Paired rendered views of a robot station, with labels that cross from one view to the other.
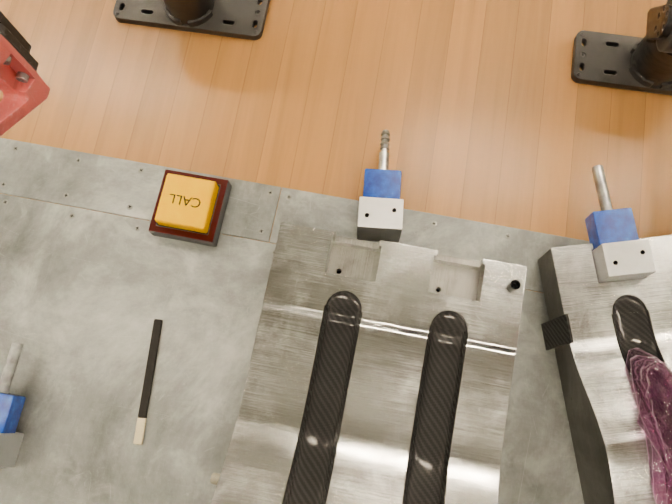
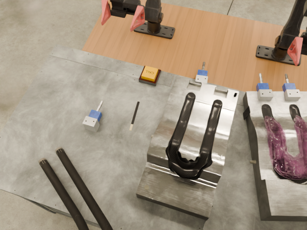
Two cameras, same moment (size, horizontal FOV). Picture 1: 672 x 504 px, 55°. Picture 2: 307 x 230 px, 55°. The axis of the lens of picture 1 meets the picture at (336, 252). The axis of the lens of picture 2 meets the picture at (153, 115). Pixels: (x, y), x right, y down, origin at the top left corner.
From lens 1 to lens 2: 61 cm
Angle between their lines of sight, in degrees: 13
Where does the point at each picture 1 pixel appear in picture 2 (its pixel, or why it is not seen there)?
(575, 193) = (254, 83)
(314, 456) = (180, 128)
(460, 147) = (224, 69)
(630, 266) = (266, 95)
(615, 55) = (267, 51)
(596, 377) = (256, 120)
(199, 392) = (148, 120)
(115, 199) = (129, 72)
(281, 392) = (173, 113)
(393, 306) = (203, 96)
